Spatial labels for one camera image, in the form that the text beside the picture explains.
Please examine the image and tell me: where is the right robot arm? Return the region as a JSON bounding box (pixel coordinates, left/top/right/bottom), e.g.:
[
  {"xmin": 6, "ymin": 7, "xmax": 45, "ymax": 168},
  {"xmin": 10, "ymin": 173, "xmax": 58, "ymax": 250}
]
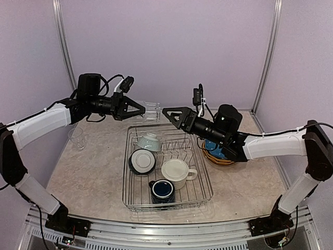
[{"xmin": 162, "ymin": 104, "xmax": 332, "ymax": 236}]

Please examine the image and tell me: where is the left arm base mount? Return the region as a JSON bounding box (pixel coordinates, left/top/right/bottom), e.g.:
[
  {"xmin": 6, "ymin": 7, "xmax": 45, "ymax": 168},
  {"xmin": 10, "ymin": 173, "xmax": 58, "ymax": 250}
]
[{"xmin": 45, "ymin": 215, "xmax": 91, "ymax": 238}]

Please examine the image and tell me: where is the left corner aluminium post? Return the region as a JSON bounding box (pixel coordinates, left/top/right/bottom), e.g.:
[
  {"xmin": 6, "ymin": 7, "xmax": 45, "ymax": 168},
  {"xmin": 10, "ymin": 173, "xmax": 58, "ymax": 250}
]
[{"xmin": 52, "ymin": 0, "xmax": 77, "ymax": 91}]

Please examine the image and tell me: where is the dark blue mug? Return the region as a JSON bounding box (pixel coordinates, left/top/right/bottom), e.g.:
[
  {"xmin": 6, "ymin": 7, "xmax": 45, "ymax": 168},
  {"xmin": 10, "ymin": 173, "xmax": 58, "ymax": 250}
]
[{"xmin": 149, "ymin": 179, "xmax": 175, "ymax": 204}]

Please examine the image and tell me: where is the clear glass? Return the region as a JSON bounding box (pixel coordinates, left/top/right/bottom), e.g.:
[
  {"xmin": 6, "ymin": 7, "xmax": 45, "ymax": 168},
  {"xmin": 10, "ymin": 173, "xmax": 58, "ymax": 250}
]
[
  {"xmin": 68, "ymin": 127, "xmax": 86, "ymax": 150},
  {"xmin": 142, "ymin": 101, "xmax": 161, "ymax": 122}
]

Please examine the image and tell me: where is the blue polka dot plate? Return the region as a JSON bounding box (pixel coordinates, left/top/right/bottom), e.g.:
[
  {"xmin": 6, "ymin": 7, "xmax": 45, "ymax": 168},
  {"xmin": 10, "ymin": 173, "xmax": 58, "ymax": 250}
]
[{"xmin": 204, "ymin": 139, "xmax": 227, "ymax": 160}]

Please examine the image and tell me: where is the dark blue white bowl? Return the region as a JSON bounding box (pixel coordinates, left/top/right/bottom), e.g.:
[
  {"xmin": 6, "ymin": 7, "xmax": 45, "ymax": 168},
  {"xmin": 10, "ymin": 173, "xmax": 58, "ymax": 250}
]
[{"xmin": 128, "ymin": 149, "xmax": 156, "ymax": 175}]

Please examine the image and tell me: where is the right corner aluminium post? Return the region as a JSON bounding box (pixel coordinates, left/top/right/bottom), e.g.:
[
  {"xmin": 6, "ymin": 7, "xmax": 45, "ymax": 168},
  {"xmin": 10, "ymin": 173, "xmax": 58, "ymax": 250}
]
[{"xmin": 251, "ymin": 0, "xmax": 283, "ymax": 116}]

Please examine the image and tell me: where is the back wall aluminium rail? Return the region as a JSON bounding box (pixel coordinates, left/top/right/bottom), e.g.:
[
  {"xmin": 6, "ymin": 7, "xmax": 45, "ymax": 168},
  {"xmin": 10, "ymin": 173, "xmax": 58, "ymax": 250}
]
[{"xmin": 83, "ymin": 107, "xmax": 253, "ymax": 113}]

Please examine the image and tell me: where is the white ceramic mug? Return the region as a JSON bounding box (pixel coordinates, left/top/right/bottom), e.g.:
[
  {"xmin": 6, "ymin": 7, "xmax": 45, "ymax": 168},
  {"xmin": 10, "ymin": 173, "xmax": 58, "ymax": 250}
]
[{"xmin": 161, "ymin": 158, "xmax": 198, "ymax": 190}]

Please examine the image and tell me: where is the metal wire dish rack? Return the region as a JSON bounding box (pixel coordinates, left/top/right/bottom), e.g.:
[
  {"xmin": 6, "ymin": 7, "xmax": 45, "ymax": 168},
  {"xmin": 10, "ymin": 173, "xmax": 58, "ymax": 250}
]
[{"xmin": 122, "ymin": 124, "xmax": 213, "ymax": 211}]

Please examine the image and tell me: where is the yellow polka dot plate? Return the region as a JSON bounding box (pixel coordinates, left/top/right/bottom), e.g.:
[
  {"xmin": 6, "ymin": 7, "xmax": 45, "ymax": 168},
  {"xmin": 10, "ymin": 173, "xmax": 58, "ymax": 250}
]
[
  {"xmin": 202, "ymin": 142, "xmax": 235, "ymax": 165},
  {"xmin": 206, "ymin": 155, "xmax": 235, "ymax": 166}
]

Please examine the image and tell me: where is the aluminium front frame rail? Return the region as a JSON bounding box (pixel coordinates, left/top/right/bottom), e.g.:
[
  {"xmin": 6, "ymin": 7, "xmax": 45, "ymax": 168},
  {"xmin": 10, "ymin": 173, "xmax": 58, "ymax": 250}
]
[{"xmin": 18, "ymin": 205, "xmax": 321, "ymax": 250}]

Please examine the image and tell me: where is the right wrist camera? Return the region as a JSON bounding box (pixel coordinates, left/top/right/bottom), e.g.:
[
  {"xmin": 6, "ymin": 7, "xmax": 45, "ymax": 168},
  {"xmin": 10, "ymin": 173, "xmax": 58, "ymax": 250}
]
[{"xmin": 192, "ymin": 83, "xmax": 208, "ymax": 117}]

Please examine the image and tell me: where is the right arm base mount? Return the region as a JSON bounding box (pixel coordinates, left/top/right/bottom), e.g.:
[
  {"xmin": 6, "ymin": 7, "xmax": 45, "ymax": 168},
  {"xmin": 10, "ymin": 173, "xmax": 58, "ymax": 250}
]
[{"xmin": 248, "ymin": 215, "xmax": 294, "ymax": 236}]

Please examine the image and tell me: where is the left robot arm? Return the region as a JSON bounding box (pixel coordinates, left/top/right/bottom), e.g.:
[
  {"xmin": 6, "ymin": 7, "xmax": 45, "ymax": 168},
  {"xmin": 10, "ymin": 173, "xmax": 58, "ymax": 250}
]
[{"xmin": 1, "ymin": 73, "xmax": 146, "ymax": 232}]

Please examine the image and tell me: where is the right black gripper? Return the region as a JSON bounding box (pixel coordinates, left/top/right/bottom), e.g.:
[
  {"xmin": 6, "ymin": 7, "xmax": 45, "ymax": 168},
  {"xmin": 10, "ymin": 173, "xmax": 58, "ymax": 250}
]
[{"xmin": 163, "ymin": 106, "xmax": 227, "ymax": 146}]

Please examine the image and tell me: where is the bird pattern ceramic plate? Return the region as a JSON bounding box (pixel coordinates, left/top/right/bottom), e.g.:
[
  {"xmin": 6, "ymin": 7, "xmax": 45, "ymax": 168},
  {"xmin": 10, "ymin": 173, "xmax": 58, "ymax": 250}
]
[{"xmin": 206, "ymin": 156, "xmax": 236, "ymax": 168}]

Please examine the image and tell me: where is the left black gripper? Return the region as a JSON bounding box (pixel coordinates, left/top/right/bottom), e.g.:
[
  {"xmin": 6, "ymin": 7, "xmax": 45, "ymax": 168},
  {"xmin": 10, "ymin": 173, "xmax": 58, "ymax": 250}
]
[{"xmin": 87, "ymin": 91, "xmax": 145, "ymax": 120}]

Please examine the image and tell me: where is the corner aluminium post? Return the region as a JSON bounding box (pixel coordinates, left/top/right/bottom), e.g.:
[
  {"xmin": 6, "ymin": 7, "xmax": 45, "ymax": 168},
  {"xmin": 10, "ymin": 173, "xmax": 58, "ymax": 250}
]
[
  {"xmin": 52, "ymin": 0, "xmax": 77, "ymax": 91},
  {"xmin": 251, "ymin": 0, "xmax": 283, "ymax": 116}
]

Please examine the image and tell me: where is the light striped rice bowl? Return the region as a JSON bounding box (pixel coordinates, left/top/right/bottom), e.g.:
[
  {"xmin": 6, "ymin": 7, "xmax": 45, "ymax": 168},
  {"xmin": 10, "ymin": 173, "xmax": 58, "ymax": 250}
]
[{"xmin": 137, "ymin": 132, "xmax": 161, "ymax": 152}]

